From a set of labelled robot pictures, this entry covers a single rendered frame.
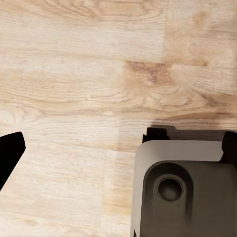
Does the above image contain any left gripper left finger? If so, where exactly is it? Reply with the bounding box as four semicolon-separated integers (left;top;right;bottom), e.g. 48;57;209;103
0;131;26;191

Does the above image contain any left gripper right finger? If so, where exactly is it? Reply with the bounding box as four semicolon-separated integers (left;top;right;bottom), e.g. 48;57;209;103
221;131;237;170

